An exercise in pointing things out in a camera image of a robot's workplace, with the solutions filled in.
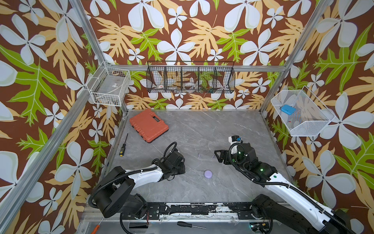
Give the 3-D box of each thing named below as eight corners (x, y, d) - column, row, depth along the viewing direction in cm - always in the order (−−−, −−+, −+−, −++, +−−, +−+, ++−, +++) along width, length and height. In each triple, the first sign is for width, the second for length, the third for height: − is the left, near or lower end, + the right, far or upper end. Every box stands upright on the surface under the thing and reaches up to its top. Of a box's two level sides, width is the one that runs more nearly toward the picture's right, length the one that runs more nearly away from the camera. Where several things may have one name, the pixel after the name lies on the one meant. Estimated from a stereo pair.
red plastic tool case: (148, 144, 101) (146, 140, 97) (130, 123, 114) (128, 119, 109) (169, 130, 109) (169, 126, 105) (151, 112, 122) (149, 107, 118)
